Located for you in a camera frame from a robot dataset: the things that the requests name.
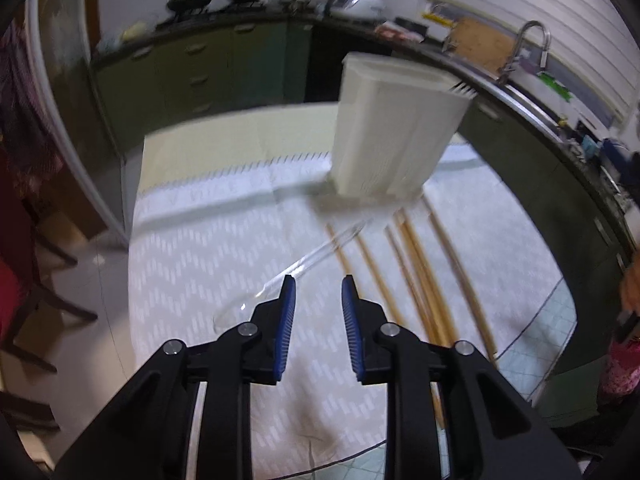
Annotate white rice cooker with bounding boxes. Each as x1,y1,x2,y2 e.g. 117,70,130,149
327,0,386,21

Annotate wooden chopstick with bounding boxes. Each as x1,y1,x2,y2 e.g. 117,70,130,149
395,212,451,343
422,195,500,361
402,210,458,346
355,237,403,323
384,227,446,428
326,223,356,281

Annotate white patterned tablecloth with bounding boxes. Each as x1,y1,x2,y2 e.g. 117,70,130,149
127,102,573,478

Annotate red and white cloth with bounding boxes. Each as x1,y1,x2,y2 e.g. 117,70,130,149
375,22,426,43

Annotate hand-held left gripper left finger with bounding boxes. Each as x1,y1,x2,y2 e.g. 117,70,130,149
52,275,298,480

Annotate wooden cutting board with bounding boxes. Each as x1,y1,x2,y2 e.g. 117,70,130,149
445,17,518,76

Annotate white window blinds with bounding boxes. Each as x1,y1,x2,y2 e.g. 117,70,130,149
425,0,636,121

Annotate yellow sink rack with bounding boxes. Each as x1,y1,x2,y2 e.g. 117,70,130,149
422,2,463,26

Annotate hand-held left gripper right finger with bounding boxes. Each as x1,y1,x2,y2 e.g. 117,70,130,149
341,275,583,480

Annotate plastic bag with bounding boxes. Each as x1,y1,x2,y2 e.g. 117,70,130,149
120,20,151,43

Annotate steel kitchen sink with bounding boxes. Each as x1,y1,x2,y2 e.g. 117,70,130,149
505,67,566,131

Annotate glass sliding door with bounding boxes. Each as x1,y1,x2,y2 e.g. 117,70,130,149
25,0,133,251

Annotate black wok with lid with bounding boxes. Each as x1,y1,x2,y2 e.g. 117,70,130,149
165,0,216,16

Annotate gas stove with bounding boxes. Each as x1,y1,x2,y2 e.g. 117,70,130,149
157,2,276,26

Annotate red cushioned wooden chair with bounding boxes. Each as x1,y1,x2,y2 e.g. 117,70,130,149
0,180,98,376

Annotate clear plastic spoon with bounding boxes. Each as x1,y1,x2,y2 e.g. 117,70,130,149
212,222,366,336

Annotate pink patterned clothing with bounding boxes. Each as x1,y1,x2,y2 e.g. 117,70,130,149
597,335,640,406

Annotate white plastic utensil holder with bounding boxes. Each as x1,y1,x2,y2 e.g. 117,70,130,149
327,51,473,206

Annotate tall steel kitchen faucet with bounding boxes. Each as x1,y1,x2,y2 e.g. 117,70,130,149
500,21,552,86

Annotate person's right forearm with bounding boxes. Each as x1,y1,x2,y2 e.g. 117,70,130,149
619,252,640,313

